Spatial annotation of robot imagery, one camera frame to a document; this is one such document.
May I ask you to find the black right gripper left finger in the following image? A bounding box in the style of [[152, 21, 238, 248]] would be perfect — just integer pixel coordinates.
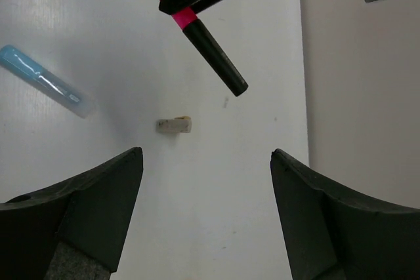
[[1, 147, 143, 279]]

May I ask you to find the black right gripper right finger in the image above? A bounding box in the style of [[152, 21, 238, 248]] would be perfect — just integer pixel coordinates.
[[270, 149, 419, 279]]

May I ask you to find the pink highlighter black cap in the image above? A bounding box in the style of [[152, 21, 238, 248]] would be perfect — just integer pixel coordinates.
[[171, 6, 249, 96]]

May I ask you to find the light blue highlighter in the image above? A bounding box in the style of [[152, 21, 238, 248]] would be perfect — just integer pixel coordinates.
[[1, 45, 95, 118]]

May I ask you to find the white and yellow eraser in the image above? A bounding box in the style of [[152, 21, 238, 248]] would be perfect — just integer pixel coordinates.
[[156, 116, 192, 134]]

